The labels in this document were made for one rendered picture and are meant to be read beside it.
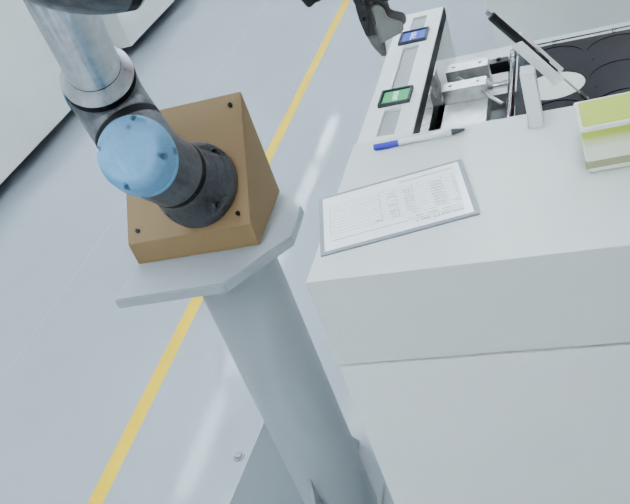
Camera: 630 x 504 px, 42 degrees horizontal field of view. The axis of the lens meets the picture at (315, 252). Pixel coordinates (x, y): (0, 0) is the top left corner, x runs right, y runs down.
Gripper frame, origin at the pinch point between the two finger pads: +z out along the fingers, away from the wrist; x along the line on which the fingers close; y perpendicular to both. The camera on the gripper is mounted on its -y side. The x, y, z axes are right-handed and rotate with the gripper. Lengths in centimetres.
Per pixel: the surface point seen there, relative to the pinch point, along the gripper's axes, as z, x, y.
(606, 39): 15.4, 20.7, 35.5
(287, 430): 68, -21, -35
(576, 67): 15.3, 11.3, 30.0
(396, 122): 9.6, -8.5, 1.8
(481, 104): 17.3, 7.9, 13.3
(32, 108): 80, 232, -256
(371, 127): 9.2, -9.5, -2.2
